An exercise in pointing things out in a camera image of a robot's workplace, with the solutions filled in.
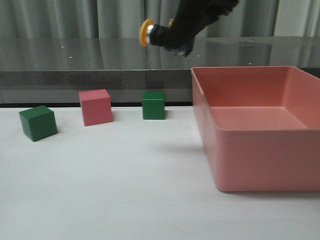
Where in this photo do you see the yellow push button switch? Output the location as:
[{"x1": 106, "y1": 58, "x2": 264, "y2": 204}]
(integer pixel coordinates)
[{"x1": 139, "y1": 18, "x2": 194, "y2": 58}]

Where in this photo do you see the grey-green curtain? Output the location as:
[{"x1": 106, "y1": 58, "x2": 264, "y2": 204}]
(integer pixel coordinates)
[{"x1": 0, "y1": 0, "x2": 320, "y2": 39}]

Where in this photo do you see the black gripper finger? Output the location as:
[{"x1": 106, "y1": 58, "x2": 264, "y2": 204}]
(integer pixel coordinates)
[{"x1": 163, "y1": 0, "x2": 239, "y2": 49}]

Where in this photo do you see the pink plastic bin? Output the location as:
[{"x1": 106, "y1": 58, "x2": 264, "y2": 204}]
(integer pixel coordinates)
[{"x1": 191, "y1": 66, "x2": 320, "y2": 192}]

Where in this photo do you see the right green wooden cube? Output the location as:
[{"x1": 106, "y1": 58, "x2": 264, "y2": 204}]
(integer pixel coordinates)
[{"x1": 142, "y1": 92, "x2": 165, "y2": 120}]

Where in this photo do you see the left green wooden cube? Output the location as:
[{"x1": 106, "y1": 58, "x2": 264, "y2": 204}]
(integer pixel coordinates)
[{"x1": 19, "y1": 105, "x2": 58, "y2": 142}]

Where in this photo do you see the pink wooden cube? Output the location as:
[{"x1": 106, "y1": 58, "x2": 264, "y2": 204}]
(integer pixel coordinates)
[{"x1": 78, "y1": 89, "x2": 113, "y2": 127}]

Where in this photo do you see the green wooden cube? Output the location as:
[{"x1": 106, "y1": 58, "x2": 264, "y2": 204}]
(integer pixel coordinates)
[
  {"x1": 142, "y1": 92, "x2": 165, "y2": 120},
  {"x1": 19, "y1": 105, "x2": 58, "y2": 142}
]

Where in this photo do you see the grey stone counter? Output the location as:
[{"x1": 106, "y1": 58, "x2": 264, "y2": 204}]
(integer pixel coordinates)
[{"x1": 0, "y1": 36, "x2": 320, "y2": 107}]

